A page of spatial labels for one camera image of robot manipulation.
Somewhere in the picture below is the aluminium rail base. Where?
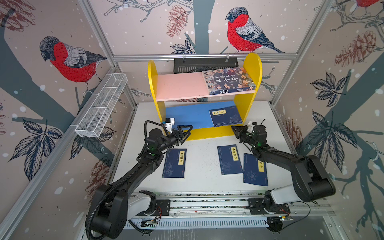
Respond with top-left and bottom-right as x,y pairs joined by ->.
123,194 -> 335,232

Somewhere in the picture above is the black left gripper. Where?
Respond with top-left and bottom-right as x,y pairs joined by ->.
157,126 -> 192,154

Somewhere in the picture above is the white wire mesh basket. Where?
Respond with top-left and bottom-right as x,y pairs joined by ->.
75,73 -> 128,138

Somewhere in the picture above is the colourful portrait cover book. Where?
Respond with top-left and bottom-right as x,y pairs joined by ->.
202,68 -> 256,96

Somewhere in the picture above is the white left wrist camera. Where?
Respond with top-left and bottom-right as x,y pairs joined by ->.
163,118 -> 175,134

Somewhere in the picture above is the aluminium horizontal frame bar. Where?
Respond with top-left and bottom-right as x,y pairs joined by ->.
113,53 -> 299,63

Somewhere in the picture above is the black mesh tray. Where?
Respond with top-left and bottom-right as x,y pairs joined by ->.
174,58 -> 239,74

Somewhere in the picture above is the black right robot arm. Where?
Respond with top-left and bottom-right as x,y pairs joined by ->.
231,122 -> 336,211

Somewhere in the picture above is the yellow wooden bookshelf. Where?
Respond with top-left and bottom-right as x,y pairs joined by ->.
148,53 -> 263,141

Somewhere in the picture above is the navy book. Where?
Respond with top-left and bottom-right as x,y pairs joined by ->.
162,149 -> 187,179
217,145 -> 243,175
209,106 -> 243,128
243,154 -> 269,187

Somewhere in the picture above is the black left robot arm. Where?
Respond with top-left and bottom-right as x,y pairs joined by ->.
85,123 -> 193,240

